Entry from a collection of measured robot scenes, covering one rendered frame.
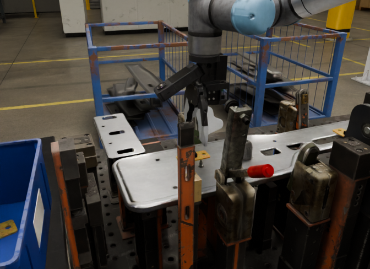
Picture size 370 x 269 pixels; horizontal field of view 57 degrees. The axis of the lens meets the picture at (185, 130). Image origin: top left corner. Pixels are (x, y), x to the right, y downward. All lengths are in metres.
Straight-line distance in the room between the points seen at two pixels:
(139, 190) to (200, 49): 0.33
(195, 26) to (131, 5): 7.86
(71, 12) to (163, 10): 2.13
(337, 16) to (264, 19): 7.66
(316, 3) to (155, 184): 0.49
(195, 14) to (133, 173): 0.38
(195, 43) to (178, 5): 8.11
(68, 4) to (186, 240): 7.94
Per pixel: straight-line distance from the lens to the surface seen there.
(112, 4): 8.53
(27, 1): 12.55
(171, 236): 1.09
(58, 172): 0.54
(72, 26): 8.52
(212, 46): 0.75
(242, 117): 0.60
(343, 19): 8.37
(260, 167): 0.57
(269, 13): 0.68
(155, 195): 0.74
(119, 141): 0.97
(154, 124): 3.08
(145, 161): 0.86
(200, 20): 0.74
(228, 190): 0.67
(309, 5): 0.73
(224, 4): 0.69
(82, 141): 0.86
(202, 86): 0.77
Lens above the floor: 1.44
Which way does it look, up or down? 25 degrees down
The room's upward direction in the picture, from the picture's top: straight up
